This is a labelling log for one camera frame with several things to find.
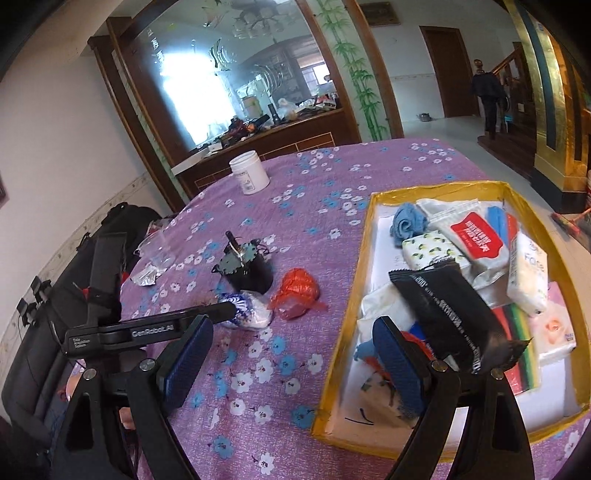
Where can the white plastic jar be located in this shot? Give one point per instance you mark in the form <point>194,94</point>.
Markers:
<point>249,173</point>

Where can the lemon print tissue pack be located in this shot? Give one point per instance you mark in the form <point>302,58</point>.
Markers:
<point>429,247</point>

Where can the framed wall picture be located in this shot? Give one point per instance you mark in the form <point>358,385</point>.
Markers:
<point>378,13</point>

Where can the bamboo painted glass panel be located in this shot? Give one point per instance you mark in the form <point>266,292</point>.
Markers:
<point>351,69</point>

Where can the wooden staircase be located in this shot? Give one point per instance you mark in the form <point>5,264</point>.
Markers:
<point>512,147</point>

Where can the gold pillar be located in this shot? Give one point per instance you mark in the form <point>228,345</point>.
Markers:
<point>554,92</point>

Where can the brown wooden door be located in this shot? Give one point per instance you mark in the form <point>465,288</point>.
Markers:
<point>448,69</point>

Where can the red label wet wipe pack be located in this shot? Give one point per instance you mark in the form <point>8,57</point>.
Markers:
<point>475,235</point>

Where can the yellow-rimmed white tray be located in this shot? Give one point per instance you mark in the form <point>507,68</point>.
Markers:
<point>381,228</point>

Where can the crumpled foil wrapper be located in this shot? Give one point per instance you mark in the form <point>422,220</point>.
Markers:
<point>145,277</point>

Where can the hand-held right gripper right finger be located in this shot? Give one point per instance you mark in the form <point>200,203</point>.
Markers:
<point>399,364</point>

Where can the rainbow striped cloth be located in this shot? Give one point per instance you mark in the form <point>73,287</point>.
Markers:
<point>521,346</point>

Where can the clear plastic cup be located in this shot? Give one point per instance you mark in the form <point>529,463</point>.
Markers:
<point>159,249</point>

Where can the red plastic bag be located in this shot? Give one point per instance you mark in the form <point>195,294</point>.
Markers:
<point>300,288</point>

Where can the blue and white plastic bag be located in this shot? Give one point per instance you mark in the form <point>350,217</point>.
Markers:
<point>251,311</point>

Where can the wooden framed glass partition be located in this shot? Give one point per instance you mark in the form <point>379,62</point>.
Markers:
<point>184,69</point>

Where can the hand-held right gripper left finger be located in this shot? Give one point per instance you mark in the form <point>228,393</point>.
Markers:
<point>184,364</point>

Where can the pink tissue pack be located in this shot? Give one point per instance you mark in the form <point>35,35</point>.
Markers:
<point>554,323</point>

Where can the blue stool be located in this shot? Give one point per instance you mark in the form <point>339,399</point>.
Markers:
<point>509,121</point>

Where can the black flashlight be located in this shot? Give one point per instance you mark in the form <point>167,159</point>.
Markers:
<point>274,114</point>

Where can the wall outlet with plugs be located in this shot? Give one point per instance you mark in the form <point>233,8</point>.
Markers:
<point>32,300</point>

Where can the wooden counter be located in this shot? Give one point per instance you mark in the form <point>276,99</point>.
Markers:
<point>300,134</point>

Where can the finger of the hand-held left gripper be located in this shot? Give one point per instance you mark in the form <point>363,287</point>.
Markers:
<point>217,311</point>

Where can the blue fluffy cloth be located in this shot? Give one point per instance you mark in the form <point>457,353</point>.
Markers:
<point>408,224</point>

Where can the small metal pot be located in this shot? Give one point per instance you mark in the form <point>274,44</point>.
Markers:
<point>425,117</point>

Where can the black snack packet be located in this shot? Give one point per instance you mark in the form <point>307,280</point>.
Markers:
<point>443,309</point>

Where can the white towel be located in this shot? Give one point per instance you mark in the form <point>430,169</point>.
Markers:
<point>383,304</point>

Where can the plain white tissue pack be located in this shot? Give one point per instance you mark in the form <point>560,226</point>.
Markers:
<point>526,277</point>

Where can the purple floral tablecloth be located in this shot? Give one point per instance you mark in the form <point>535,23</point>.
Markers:
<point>300,184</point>

